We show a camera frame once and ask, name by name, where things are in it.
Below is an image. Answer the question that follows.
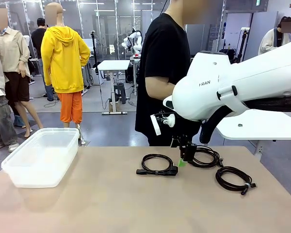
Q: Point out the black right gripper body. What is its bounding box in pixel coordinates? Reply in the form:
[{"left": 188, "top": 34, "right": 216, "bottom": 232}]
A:
[{"left": 176, "top": 119, "right": 200, "bottom": 144}]

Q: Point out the black power cord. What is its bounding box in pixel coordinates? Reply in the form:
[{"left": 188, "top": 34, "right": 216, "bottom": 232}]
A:
[
  {"left": 191, "top": 145, "right": 224, "bottom": 168},
  {"left": 136, "top": 153, "right": 179, "bottom": 176}
]

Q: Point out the black cable with grey tie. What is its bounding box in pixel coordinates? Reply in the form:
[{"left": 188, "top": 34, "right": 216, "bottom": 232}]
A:
[{"left": 215, "top": 166, "right": 257, "bottom": 196}]

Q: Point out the person's right forearm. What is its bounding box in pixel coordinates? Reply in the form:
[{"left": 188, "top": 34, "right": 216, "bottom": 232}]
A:
[{"left": 145, "top": 77, "right": 177, "bottom": 100}]

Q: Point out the grey plastic stool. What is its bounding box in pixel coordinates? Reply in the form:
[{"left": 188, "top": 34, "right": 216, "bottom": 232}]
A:
[{"left": 113, "top": 82, "right": 127, "bottom": 105}]

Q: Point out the large white side table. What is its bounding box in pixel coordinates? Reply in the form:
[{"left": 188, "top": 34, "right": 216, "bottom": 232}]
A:
[{"left": 214, "top": 109, "right": 291, "bottom": 161}]

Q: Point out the pile of black bags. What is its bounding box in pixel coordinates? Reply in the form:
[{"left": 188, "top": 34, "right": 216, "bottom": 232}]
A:
[{"left": 219, "top": 48, "right": 237, "bottom": 64}]

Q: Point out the person in black t-shirt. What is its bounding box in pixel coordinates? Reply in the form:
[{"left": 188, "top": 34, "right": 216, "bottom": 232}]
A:
[{"left": 135, "top": 0, "right": 209, "bottom": 147}]

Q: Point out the white background desk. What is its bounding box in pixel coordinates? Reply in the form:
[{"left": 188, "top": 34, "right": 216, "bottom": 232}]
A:
[{"left": 97, "top": 60, "right": 131, "bottom": 115}]

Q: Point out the woman in cream jacket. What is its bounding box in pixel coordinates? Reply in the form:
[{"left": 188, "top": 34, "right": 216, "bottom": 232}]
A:
[{"left": 258, "top": 16, "right": 291, "bottom": 56}]

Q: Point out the mannequin in yellow hoodie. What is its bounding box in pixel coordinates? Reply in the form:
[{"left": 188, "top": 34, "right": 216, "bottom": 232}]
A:
[{"left": 40, "top": 2, "right": 91, "bottom": 146}]

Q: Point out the clear plastic storage bin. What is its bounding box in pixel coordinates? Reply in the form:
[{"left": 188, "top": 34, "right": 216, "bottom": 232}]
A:
[{"left": 1, "top": 128, "right": 80, "bottom": 189}]

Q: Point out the background man in black shirt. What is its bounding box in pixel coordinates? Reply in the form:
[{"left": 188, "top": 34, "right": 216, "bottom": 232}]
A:
[{"left": 31, "top": 17, "right": 54, "bottom": 101}]

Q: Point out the person in grey cargo pants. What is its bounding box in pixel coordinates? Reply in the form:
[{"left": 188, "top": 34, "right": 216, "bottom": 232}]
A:
[{"left": 0, "top": 38, "right": 20, "bottom": 152}]

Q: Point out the mannequin in beige shirt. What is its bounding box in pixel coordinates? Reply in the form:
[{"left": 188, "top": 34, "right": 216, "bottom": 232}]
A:
[{"left": 0, "top": 7, "right": 44, "bottom": 138}]

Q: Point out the right arm black cable sleeve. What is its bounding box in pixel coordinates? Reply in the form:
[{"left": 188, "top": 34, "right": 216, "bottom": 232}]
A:
[{"left": 199, "top": 96, "right": 291, "bottom": 144}]

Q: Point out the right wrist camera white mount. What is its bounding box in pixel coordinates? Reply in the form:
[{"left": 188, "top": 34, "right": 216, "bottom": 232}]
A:
[{"left": 150, "top": 110, "right": 177, "bottom": 136}]

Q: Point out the black camera stand white head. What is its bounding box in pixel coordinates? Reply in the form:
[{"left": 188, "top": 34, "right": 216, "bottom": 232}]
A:
[{"left": 236, "top": 27, "right": 250, "bottom": 64}]

